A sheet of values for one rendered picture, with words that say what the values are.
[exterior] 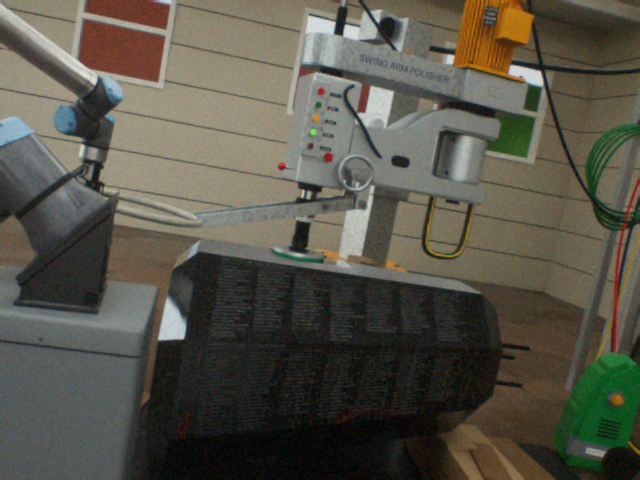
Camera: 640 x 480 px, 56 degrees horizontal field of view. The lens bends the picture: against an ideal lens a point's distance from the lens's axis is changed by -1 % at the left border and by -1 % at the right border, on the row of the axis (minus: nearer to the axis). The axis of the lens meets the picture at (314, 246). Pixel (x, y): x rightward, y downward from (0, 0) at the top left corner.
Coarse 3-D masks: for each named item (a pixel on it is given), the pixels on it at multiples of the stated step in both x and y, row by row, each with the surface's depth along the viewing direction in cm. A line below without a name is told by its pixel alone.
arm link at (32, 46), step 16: (0, 16) 157; (16, 16) 162; (0, 32) 159; (16, 32) 161; (32, 32) 164; (16, 48) 164; (32, 48) 165; (48, 48) 168; (48, 64) 170; (64, 64) 172; (80, 64) 177; (64, 80) 175; (80, 80) 177; (96, 80) 181; (112, 80) 187; (80, 96) 181; (96, 96) 182; (112, 96) 184; (96, 112) 186
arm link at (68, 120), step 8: (72, 104) 188; (56, 112) 188; (64, 112) 186; (72, 112) 186; (80, 112) 186; (56, 120) 188; (64, 120) 187; (72, 120) 186; (80, 120) 187; (88, 120) 188; (64, 128) 187; (72, 128) 187; (80, 128) 189; (88, 128) 192; (96, 128) 196; (80, 136) 194; (88, 136) 196
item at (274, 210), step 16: (224, 208) 240; (240, 208) 242; (256, 208) 233; (272, 208) 235; (288, 208) 237; (304, 208) 239; (320, 208) 241; (336, 208) 243; (352, 208) 245; (208, 224) 228; (224, 224) 230
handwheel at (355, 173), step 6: (348, 156) 230; (354, 156) 231; (360, 156) 231; (342, 162) 230; (366, 162) 233; (342, 168) 230; (348, 168) 231; (354, 168) 232; (366, 168) 233; (372, 168) 234; (348, 174) 238; (354, 174) 231; (360, 174) 232; (372, 174) 234; (342, 180) 231; (354, 180) 233; (372, 180) 235; (342, 186) 232; (348, 186) 232; (354, 186) 233; (366, 186) 234
